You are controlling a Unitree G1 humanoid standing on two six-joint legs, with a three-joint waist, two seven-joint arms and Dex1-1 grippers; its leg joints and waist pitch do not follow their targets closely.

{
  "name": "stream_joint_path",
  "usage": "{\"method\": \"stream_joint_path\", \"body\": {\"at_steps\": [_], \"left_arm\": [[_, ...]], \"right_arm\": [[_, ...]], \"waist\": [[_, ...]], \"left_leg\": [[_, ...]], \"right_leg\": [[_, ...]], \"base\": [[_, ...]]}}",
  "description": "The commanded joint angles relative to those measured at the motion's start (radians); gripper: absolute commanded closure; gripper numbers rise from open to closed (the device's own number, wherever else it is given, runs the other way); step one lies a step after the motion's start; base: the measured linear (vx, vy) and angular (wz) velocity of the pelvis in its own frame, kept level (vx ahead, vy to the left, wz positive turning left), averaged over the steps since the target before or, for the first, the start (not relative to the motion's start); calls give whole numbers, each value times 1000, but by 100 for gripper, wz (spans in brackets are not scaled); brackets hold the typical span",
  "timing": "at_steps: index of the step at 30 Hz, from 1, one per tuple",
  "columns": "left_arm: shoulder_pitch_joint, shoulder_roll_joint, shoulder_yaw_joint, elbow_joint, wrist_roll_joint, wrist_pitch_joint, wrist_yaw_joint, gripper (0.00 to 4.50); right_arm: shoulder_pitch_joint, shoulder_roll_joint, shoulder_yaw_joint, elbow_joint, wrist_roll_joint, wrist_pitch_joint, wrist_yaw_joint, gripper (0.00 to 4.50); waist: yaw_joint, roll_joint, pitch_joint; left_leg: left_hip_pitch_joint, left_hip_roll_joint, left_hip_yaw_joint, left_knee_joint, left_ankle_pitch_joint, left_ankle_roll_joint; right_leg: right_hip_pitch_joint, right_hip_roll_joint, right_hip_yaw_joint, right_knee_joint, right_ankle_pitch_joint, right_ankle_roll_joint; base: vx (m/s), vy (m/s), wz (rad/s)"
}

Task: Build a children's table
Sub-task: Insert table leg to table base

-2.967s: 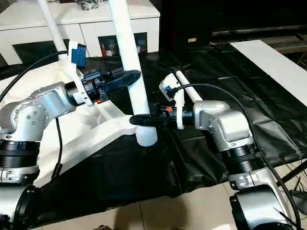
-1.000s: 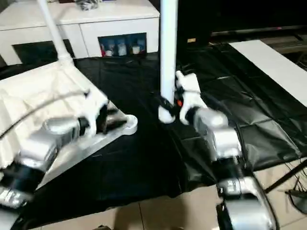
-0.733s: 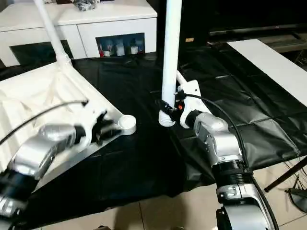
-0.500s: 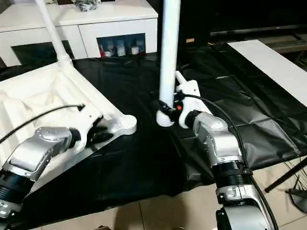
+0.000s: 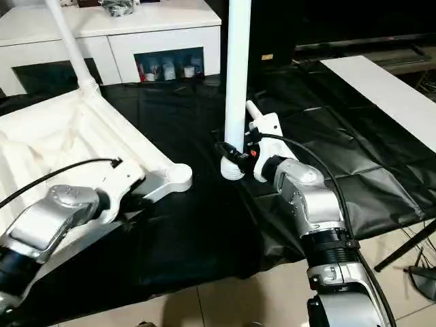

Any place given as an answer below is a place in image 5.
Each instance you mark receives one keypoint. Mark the white plastic table leg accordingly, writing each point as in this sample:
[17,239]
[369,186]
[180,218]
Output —
[238,68]
[253,110]
[68,41]

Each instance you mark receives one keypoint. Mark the white plastic table top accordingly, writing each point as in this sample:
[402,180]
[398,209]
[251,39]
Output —
[51,129]

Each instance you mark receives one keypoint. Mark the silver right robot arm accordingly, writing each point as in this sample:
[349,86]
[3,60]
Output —
[306,197]

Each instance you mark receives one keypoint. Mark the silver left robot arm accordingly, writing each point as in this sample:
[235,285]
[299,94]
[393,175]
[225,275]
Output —
[51,211]

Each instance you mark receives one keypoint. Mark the black work mat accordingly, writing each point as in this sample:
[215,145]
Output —
[204,221]

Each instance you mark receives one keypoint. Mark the white cup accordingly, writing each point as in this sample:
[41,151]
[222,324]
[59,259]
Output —
[188,71]

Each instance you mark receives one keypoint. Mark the small yellow box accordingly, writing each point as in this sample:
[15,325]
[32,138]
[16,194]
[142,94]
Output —
[267,57]

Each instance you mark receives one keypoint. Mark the white jar red label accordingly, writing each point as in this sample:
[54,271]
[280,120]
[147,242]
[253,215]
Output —
[150,76]

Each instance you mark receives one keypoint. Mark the black robot foot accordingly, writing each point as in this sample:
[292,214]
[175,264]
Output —
[145,323]

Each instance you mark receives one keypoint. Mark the white sideboard cabinet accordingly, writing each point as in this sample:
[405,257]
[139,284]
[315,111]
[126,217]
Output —
[153,34]

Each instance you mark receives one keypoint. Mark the white side table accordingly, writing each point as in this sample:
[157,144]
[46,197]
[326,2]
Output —
[381,88]

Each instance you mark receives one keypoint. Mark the dark low bench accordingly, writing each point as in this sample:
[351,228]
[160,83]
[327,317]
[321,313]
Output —
[368,42]

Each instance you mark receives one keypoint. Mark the grey tangled bundle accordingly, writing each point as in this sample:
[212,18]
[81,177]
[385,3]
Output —
[117,7]

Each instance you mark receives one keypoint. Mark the black tripod base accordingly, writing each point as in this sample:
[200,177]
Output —
[424,279]

